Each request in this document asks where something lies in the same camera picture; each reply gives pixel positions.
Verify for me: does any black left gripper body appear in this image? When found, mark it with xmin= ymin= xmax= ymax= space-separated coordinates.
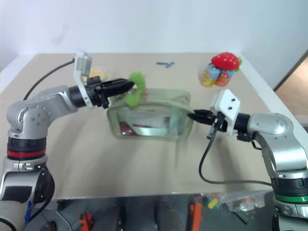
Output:
xmin=85 ymin=76 xmax=110 ymax=109

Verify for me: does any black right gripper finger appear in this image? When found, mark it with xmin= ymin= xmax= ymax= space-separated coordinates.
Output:
xmin=187 ymin=113 xmax=215 ymax=126
xmin=194 ymin=109 xmax=213 ymax=119

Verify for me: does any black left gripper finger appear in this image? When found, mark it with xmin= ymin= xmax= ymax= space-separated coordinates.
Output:
xmin=105 ymin=82 xmax=135 ymax=98
xmin=100 ymin=78 xmax=130 ymax=88

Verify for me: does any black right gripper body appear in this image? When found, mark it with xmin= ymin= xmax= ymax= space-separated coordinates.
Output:
xmin=208 ymin=110 xmax=229 ymax=133

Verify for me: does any green plush keychain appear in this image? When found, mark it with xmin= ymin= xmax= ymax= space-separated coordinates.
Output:
xmin=123 ymin=70 xmax=148 ymax=107

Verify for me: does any green transparent zip pouch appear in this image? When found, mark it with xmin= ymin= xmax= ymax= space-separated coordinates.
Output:
xmin=106 ymin=87 xmax=195 ymax=143

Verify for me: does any clear pouch with colourful print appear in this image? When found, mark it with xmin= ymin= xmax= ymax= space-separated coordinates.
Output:
xmin=200 ymin=62 xmax=235 ymax=87

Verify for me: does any red strawberry plush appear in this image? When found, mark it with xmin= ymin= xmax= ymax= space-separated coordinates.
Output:
xmin=211 ymin=51 xmax=243 ymax=72

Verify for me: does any clear bag with yellow contents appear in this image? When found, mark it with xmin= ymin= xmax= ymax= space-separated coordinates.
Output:
xmin=82 ymin=67 xmax=114 ymax=82

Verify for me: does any yellow green toy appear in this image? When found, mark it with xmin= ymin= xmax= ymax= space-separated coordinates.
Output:
xmin=204 ymin=194 xmax=220 ymax=210

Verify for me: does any clear plastic bag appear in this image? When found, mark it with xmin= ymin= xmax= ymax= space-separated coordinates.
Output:
xmin=223 ymin=192 xmax=267 ymax=214

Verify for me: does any brown wooden panel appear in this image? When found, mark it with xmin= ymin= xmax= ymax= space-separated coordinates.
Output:
xmin=275 ymin=49 xmax=308 ymax=97

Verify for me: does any orange black tool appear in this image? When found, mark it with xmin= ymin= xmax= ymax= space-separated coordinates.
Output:
xmin=78 ymin=212 xmax=95 ymax=231
xmin=189 ymin=201 xmax=203 ymax=228

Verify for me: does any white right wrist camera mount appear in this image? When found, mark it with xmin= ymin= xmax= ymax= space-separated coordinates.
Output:
xmin=209 ymin=89 xmax=242 ymax=137

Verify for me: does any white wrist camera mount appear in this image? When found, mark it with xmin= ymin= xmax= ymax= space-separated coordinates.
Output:
xmin=73 ymin=49 xmax=95 ymax=108
xmin=209 ymin=89 xmax=242 ymax=137

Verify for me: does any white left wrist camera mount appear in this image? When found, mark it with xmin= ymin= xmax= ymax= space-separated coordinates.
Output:
xmin=73 ymin=49 xmax=95 ymax=108

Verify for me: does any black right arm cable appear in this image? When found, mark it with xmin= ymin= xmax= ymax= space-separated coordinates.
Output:
xmin=198 ymin=129 xmax=275 ymax=186

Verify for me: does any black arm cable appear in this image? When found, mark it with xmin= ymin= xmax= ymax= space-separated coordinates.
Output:
xmin=198 ymin=129 xmax=275 ymax=186
xmin=23 ymin=59 xmax=76 ymax=101

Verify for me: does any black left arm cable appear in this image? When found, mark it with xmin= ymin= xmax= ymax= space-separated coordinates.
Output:
xmin=23 ymin=59 xmax=76 ymax=101

